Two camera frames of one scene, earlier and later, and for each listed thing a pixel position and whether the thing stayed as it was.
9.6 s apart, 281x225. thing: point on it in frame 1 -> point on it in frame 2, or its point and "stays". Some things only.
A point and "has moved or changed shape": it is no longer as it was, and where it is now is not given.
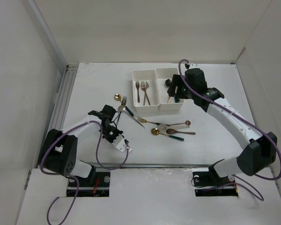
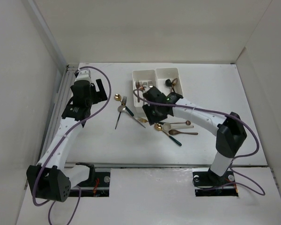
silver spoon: (122, 108) stays
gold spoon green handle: (156, 131) has moved or changed shape
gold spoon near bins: (117, 97) stays
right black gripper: (177, 81) -> (151, 117)
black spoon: (168, 83) stays
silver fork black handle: (123, 103) stays
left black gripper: (118, 132) -> (99, 96)
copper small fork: (137, 86) stays
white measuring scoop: (163, 127) has moved or changed shape
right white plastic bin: (166, 102) stays
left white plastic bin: (151, 91) stays
